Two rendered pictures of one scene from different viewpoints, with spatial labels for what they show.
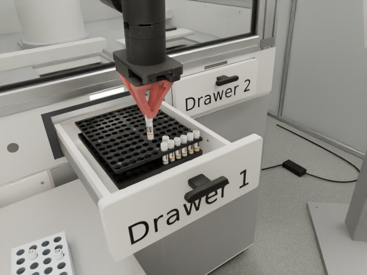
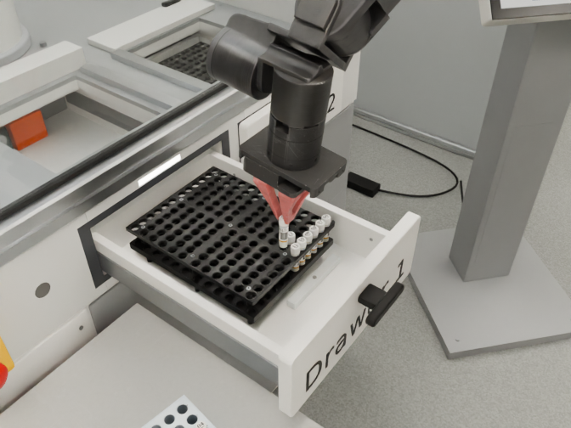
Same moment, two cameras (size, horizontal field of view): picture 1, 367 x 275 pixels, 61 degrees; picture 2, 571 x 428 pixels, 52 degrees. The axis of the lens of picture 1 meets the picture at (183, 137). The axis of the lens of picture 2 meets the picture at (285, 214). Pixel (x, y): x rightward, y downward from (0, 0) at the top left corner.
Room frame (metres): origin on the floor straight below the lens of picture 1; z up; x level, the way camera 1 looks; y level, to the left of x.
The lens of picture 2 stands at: (-0.03, 0.24, 1.43)
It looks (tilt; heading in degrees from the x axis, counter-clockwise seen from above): 41 degrees down; 339
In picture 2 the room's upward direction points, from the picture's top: straight up
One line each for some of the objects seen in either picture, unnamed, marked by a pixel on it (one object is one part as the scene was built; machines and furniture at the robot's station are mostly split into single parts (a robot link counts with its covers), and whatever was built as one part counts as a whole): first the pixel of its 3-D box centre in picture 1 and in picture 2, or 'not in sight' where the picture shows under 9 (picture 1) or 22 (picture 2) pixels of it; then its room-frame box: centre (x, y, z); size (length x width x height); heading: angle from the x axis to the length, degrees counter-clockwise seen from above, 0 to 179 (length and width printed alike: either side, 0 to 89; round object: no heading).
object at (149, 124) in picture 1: (149, 126); (283, 231); (0.46, 0.06, 0.95); 0.01 x 0.01 x 0.05
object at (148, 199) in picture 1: (191, 191); (354, 306); (0.38, -0.01, 0.87); 0.29 x 0.02 x 0.11; 122
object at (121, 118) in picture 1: (136, 142); (231, 242); (0.55, 0.10, 0.87); 0.22 x 0.18 x 0.06; 32
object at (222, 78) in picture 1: (224, 79); not in sight; (0.80, -0.12, 0.91); 0.07 x 0.04 x 0.01; 122
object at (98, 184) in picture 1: (134, 143); (227, 242); (0.56, 0.10, 0.86); 0.40 x 0.26 x 0.06; 32
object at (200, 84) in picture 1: (218, 88); (295, 116); (0.82, -0.10, 0.87); 0.29 x 0.02 x 0.11; 122
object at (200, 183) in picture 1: (201, 184); (375, 299); (0.36, -0.02, 0.91); 0.07 x 0.04 x 0.01; 122
